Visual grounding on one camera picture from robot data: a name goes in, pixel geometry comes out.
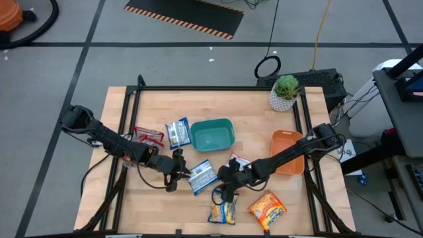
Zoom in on black vacuum hose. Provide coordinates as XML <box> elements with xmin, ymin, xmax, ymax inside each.
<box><xmin>0</xmin><ymin>0</ymin><xmax>59</xmax><ymax>50</ymax></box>

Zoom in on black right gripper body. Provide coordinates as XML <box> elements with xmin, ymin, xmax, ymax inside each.
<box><xmin>223</xmin><ymin>158</ymin><xmax>255</xmax><ymax>203</ymax></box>

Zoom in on dark keyboard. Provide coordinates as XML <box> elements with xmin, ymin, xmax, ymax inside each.
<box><xmin>405</xmin><ymin>163</ymin><xmax>423</xmax><ymax>201</ymax></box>

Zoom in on black slanted pole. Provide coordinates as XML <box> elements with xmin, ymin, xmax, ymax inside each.
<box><xmin>386</xmin><ymin>44</ymin><xmax>423</xmax><ymax>79</ymax></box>

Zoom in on black hanging cable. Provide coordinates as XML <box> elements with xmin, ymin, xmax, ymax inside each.
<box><xmin>253</xmin><ymin>0</ymin><xmax>282</xmax><ymax>79</ymax></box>

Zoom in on black floor cable tangle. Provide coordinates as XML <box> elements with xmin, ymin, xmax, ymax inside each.
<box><xmin>243</xmin><ymin>0</ymin><xmax>268</xmax><ymax>10</ymax></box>

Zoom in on dark screen on desk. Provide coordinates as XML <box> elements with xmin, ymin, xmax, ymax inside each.
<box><xmin>394</xmin><ymin>70</ymin><xmax>423</xmax><ymax>103</ymax></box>

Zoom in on white grey round bin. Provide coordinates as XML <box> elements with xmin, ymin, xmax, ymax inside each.
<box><xmin>343</xmin><ymin>58</ymin><xmax>422</xmax><ymax>139</ymax></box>

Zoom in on orange shop vacuum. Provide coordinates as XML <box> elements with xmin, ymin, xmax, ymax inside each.
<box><xmin>0</xmin><ymin>0</ymin><xmax>37</xmax><ymax>46</ymax></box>

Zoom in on orange Maruchan noodle packet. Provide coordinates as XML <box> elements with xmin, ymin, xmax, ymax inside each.
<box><xmin>227</xmin><ymin>151</ymin><xmax>252</xmax><ymax>171</ymax></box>
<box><xmin>247</xmin><ymin>190</ymin><xmax>288</xmax><ymax>231</ymax></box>

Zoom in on blue Maruchan noodle packet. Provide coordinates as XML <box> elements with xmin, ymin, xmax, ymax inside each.
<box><xmin>187</xmin><ymin>159</ymin><xmax>219</xmax><ymax>196</ymax></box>
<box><xmin>207</xmin><ymin>188</ymin><xmax>239</xmax><ymax>225</ymax></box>
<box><xmin>165</xmin><ymin>116</ymin><xmax>192</xmax><ymax>151</ymax></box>

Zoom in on potted succulent plant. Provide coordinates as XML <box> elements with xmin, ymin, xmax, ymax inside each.
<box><xmin>268</xmin><ymin>74</ymin><xmax>301</xmax><ymax>112</ymax></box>

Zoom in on grey side desk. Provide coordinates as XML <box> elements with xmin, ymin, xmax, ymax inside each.
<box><xmin>391</xmin><ymin>155</ymin><xmax>423</xmax><ymax>221</ymax></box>

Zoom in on white paper sheet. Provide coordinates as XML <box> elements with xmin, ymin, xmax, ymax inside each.
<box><xmin>336</xmin><ymin>140</ymin><xmax>364</xmax><ymax>177</ymax></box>

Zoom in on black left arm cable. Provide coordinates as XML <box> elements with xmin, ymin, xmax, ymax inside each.
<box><xmin>80</xmin><ymin>130</ymin><xmax>173</xmax><ymax>198</ymax></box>

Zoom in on black computer case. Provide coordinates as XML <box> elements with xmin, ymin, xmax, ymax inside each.
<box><xmin>256</xmin><ymin>68</ymin><xmax>348</xmax><ymax>112</ymax></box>

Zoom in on black hazard striped mat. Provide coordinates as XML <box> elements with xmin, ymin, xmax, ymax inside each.
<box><xmin>124</xmin><ymin>0</ymin><xmax>245</xmax><ymax>40</ymax></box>

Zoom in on tangled cable bundle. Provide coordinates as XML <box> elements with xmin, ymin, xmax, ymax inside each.
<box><xmin>330</xmin><ymin>84</ymin><xmax>381</xmax><ymax>128</ymax></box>

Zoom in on black aluminium table frame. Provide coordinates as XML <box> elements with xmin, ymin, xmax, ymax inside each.
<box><xmin>74</xmin><ymin>74</ymin><xmax>356</xmax><ymax>238</ymax></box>

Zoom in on teal plastic bin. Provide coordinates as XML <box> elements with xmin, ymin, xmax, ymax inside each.
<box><xmin>190</xmin><ymin>118</ymin><xmax>236</xmax><ymax>153</ymax></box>

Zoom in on orange plastic bin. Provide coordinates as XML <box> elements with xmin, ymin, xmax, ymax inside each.
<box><xmin>270</xmin><ymin>129</ymin><xmax>305</xmax><ymax>175</ymax></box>

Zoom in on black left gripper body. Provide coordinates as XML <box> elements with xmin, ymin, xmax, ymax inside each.
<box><xmin>152</xmin><ymin>147</ymin><xmax>188</xmax><ymax>193</ymax></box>

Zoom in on yellow hanging cable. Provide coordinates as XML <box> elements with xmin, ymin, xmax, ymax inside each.
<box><xmin>312</xmin><ymin>0</ymin><xmax>332</xmax><ymax>72</ymax></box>

